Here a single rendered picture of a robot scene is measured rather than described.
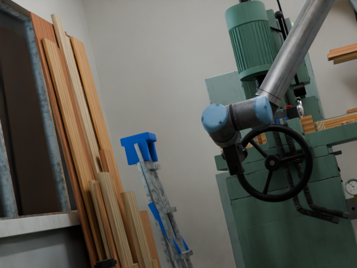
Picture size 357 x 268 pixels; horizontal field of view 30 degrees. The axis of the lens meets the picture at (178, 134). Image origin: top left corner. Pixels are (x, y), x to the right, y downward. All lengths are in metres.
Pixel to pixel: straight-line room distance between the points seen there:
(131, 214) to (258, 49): 1.67
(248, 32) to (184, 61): 2.47
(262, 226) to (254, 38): 0.78
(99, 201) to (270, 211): 1.44
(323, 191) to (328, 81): 2.56
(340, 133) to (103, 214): 1.68
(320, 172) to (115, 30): 3.14
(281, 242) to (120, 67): 3.02
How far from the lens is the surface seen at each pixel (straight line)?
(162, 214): 3.43
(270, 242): 2.67
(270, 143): 2.57
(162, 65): 5.30
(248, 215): 2.68
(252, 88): 2.95
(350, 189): 2.59
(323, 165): 2.65
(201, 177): 5.15
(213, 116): 2.12
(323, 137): 2.65
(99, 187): 3.89
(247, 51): 2.81
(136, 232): 4.11
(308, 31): 2.28
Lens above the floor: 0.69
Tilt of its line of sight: 7 degrees up
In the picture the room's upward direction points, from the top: 13 degrees counter-clockwise
